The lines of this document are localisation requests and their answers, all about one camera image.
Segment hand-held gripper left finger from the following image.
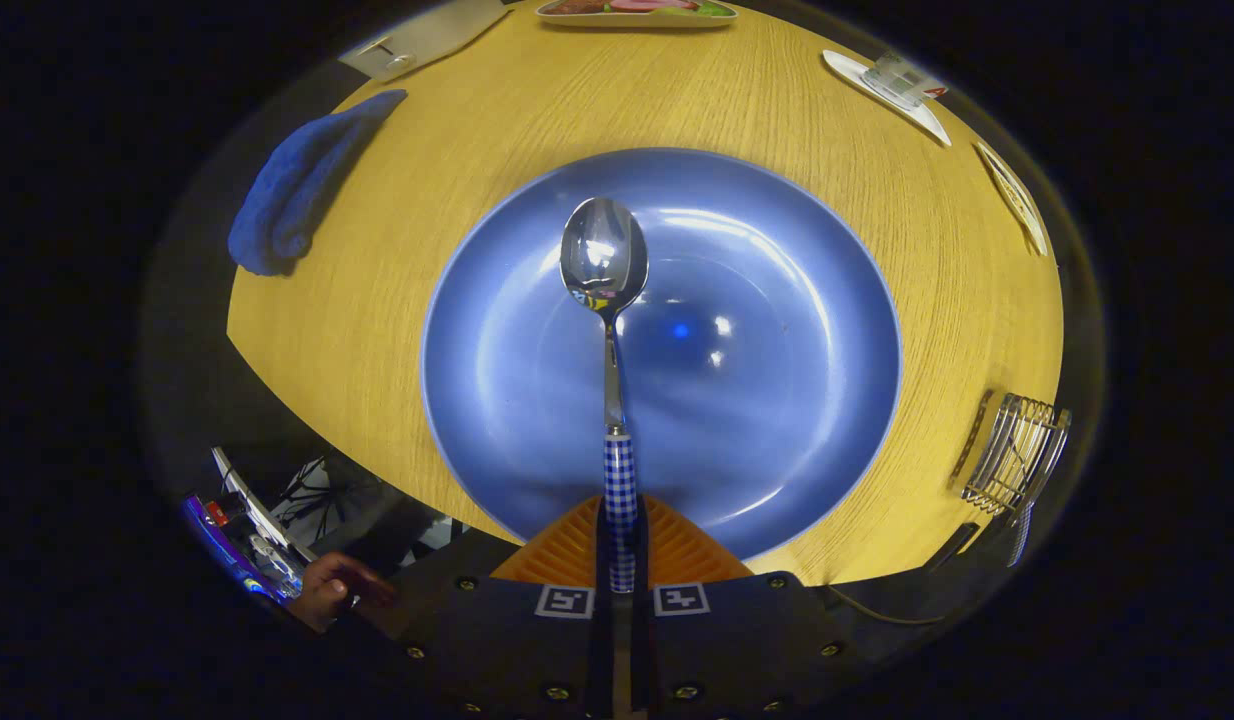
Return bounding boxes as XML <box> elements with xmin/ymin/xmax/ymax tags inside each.
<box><xmin>382</xmin><ymin>495</ymin><xmax>616</xmax><ymax>720</ymax></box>

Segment glowing screen device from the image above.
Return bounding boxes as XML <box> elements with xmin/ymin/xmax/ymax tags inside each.
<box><xmin>182</xmin><ymin>495</ymin><xmax>278</xmax><ymax>601</ymax></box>

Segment white plastic bottle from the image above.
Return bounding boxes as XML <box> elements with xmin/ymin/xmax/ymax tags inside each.
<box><xmin>862</xmin><ymin>52</ymin><xmax>948</xmax><ymax>109</ymax></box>

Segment checked handle spoon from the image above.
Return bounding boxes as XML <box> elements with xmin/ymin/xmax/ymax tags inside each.
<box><xmin>560</xmin><ymin>196</ymin><xmax>650</xmax><ymax>593</ymax></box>

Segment blue folded cloth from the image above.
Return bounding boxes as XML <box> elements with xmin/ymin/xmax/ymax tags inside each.
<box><xmin>227</xmin><ymin>89</ymin><xmax>409</xmax><ymax>278</ymax></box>

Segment white square coaster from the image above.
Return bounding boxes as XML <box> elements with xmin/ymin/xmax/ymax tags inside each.
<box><xmin>822</xmin><ymin>50</ymin><xmax>953</xmax><ymax>148</ymax></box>

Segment plate of toy food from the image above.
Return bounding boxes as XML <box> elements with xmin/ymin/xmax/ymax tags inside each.
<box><xmin>535</xmin><ymin>0</ymin><xmax>738</xmax><ymax>28</ymax></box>

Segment checked handle fork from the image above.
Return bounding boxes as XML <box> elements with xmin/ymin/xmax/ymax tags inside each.
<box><xmin>1007</xmin><ymin>503</ymin><xmax>1036</xmax><ymax>568</ymax></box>

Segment metal wire cutlery basket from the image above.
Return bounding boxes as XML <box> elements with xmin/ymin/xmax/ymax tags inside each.
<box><xmin>947</xmin><ymin>390</ymin><xmax>1072</xmax><ymax>516</ymax></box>

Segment white divided grain tray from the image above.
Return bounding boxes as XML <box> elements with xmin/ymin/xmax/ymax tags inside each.
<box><xmin>974</xmin><ymin>140</ymin><xmax>1049</xmax><ymax>257</ymax></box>

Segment blue round plate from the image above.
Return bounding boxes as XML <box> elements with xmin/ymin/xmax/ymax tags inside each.
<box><xmin>421</xmin><ymin>147</ymin><xmax>903</xmax><ymax>561</ymax></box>

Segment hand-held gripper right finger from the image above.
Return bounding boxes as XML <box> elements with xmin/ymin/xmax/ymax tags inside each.
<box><xmin>632</xmin><ymin>493</ymin><xmax>868</xmax><ymax>720</ymax></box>

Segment cream toaster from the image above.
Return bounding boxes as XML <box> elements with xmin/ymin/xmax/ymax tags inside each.
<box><xmin>339</xmin><ymin>0</ymin><xmax>510</xmax><ymax>83</ymax></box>

